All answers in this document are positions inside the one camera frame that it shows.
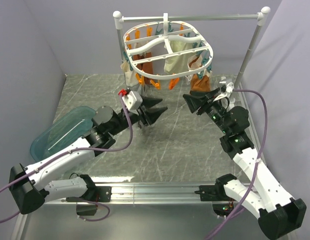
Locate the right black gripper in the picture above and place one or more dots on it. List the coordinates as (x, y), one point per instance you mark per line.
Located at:
(194, 102)

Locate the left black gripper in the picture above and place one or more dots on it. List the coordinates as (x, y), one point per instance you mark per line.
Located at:
(152, 115)

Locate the orange front clip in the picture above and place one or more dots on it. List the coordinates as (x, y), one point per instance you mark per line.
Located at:
(173, 82)

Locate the white oval clip hanger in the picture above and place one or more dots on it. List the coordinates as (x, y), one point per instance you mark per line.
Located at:
(163, 47)

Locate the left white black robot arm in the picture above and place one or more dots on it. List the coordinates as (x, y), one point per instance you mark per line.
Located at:
(33, 185)

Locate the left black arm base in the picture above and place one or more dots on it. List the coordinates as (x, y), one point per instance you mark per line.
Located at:
(88, 204)

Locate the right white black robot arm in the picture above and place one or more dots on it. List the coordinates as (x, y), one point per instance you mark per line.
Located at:
(277, 211)

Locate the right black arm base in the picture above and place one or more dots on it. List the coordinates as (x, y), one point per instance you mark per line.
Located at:
(222, 205)

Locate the orange hanging underwear right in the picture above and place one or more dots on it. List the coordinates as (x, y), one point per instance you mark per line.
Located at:
(200, 85)

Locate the rust hanging underwear back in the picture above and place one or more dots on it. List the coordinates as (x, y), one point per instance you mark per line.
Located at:
(147, 67)

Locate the cream hanging underwear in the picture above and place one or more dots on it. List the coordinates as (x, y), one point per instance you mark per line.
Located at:
(178, 64)

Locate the teal plastic basin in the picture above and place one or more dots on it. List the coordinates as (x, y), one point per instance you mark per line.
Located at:
(62, 133)

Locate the silver white drying rack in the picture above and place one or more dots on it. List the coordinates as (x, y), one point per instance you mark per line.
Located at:
(244, 62)

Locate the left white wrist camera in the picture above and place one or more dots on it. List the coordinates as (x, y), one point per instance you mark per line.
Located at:
(132, 101)

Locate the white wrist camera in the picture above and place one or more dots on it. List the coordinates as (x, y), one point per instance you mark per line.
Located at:
(229, 87)
(132, 101)

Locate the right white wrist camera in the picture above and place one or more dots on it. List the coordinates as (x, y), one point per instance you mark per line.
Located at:
(229, 87)

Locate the aluminium mounting rail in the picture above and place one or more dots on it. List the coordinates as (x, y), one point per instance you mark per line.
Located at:
(154, 193)

